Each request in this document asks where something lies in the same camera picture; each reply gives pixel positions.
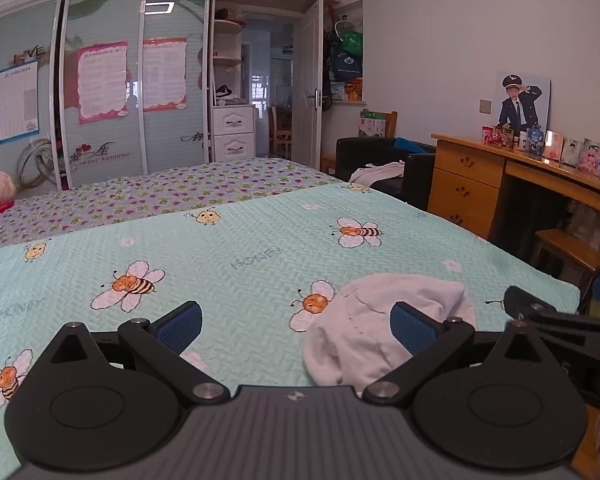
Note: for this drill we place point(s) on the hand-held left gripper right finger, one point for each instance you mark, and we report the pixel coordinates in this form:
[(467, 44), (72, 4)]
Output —
[(415, 330)]

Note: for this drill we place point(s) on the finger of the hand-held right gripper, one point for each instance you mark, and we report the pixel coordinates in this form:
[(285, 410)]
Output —
[(525, 302)]

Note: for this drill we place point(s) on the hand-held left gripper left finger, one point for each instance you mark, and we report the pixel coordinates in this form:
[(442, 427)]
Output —
[(180, 327)]

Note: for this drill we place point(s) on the white garment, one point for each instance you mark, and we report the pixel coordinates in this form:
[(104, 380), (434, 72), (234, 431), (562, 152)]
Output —
[(360, 330)]

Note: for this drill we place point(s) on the green bee print blanket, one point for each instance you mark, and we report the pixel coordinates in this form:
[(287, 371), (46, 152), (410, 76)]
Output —
[(230, 285)]

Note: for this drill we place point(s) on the wooden stool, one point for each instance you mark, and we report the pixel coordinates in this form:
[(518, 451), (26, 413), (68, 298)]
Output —
[(570, 250)]

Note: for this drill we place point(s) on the wooden desk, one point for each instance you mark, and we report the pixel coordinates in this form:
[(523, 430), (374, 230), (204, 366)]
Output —
[(465, 185)]

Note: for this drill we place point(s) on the black armchair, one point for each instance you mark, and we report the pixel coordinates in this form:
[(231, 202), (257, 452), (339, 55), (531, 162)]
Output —
[(420, 175)]

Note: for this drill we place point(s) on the white cloth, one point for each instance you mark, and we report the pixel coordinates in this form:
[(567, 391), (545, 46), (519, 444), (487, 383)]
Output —
[(377, 172)]

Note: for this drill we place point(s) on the blue white vase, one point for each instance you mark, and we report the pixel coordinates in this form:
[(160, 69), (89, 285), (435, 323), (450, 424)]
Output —
[(535, 140)]

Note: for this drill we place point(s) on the red boxes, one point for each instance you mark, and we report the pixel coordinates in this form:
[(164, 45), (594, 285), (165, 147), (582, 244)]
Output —
[(497, 136)]

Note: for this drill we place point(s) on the blue cloth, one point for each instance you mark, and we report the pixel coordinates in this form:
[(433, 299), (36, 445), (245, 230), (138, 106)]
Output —
[(407, 144)]

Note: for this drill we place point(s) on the large portrait photo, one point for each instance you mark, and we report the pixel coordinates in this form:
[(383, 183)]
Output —
[(522, 102)]

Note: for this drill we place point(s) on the white drawer cabinet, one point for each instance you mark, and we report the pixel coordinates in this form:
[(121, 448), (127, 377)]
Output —
[(232, 132)]

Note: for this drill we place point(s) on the wooden chair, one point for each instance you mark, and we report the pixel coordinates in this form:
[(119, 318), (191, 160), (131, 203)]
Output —
[(391, 122)]

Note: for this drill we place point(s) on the green cardboard box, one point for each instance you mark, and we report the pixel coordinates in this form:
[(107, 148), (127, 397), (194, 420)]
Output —
[(371, 125)]

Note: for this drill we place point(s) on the stack of colourful boxes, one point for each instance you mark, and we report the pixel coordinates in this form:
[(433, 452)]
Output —
[(350, 91)]

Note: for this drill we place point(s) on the pink bordered poster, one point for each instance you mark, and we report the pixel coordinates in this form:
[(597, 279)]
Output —
[(102, 82), (165, 75)]

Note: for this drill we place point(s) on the white door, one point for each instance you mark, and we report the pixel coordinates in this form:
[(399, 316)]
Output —
[(307, 85)]

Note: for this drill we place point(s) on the blue hanging bag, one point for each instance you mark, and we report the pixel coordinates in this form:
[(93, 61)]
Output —
[(345, 65)]

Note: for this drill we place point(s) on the blue bordered poster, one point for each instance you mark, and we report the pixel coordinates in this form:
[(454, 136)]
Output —
[(17, 105)]

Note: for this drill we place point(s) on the green hanging bag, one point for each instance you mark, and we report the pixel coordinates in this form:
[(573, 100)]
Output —
[(352, 42)]

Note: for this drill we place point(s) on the white sliding door wardrobe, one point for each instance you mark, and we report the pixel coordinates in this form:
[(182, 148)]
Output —
[(105, 10)]

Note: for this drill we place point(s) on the small photo frame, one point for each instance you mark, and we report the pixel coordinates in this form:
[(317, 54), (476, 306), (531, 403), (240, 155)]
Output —
[(554, 146), (573, 152)]

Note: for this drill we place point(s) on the wall switch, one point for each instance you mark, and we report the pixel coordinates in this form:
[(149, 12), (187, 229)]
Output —
[(484, 106)]

